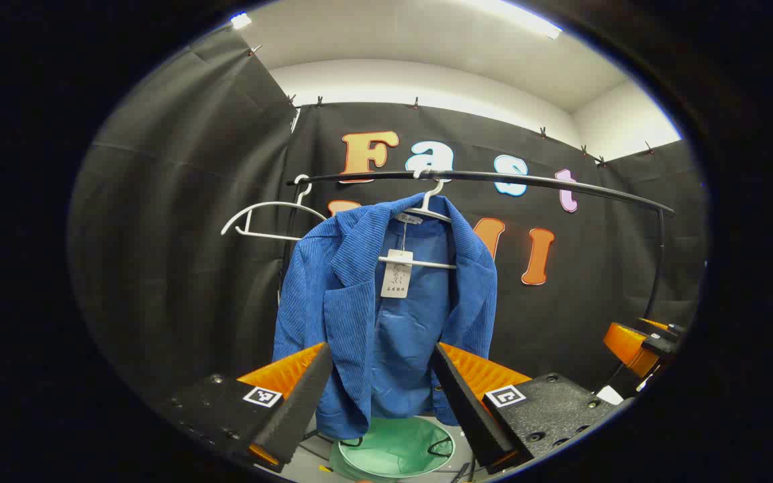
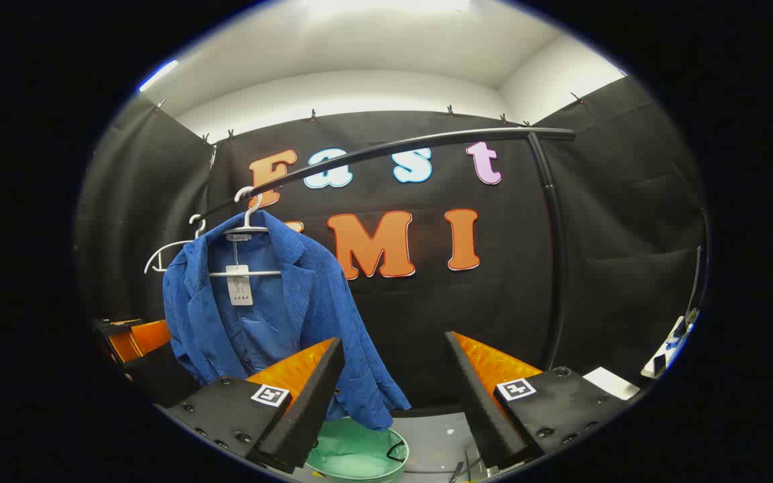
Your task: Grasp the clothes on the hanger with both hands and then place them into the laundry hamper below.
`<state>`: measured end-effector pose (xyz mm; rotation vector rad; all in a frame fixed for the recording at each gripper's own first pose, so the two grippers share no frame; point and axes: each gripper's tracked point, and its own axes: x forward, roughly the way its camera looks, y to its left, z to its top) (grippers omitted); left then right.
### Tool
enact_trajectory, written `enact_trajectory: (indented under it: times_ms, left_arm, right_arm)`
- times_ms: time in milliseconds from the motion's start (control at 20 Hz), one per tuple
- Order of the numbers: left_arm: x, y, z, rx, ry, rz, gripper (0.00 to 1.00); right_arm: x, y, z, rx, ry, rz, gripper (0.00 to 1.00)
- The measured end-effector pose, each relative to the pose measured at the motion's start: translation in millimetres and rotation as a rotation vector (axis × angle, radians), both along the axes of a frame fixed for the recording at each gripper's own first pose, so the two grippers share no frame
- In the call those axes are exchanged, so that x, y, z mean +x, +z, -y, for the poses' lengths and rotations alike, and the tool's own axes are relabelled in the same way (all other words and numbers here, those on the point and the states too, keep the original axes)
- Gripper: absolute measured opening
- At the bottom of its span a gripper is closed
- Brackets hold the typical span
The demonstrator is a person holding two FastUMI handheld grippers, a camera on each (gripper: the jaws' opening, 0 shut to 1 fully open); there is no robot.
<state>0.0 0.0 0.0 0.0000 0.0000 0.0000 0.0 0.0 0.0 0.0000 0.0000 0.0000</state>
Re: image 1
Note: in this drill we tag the ceiling light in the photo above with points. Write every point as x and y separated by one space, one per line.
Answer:
241 20

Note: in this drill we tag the black clothes rack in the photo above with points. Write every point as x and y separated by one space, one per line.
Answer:
494 177

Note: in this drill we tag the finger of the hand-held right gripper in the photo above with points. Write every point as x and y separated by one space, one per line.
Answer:
660 342
628 345

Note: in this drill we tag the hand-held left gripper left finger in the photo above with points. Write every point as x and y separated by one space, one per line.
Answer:
302 396

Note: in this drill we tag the black backdrop cloth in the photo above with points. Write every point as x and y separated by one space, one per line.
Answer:
178 268

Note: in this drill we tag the white clothes hanger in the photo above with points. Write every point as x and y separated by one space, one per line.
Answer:
272 204
433 265

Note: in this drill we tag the green laundry hamper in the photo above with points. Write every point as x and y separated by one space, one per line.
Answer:
393 446

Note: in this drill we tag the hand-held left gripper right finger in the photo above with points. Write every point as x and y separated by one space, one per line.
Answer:
467 402

